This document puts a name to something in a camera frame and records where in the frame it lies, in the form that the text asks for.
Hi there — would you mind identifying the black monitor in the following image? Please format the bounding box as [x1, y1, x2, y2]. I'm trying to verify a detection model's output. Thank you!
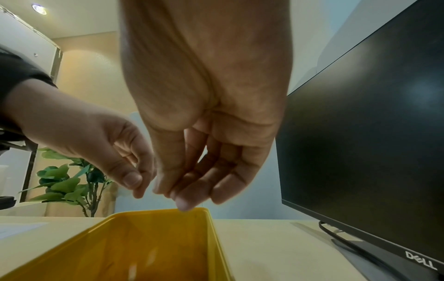
[274, 0, 444, 281]

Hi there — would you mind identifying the person's right hand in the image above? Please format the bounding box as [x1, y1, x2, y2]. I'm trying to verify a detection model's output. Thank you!
[119, 0, 295, 212]

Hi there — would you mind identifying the green potted plant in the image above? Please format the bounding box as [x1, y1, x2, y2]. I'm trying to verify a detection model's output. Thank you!
[19, 146, 116, 218]

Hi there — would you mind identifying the yellow plastic bin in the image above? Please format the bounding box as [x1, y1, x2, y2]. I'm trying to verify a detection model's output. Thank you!
[0, 207, 234, 281]

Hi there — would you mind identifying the person's left hand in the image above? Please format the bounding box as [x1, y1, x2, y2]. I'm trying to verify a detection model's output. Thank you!
[3, 78, 157, 200]

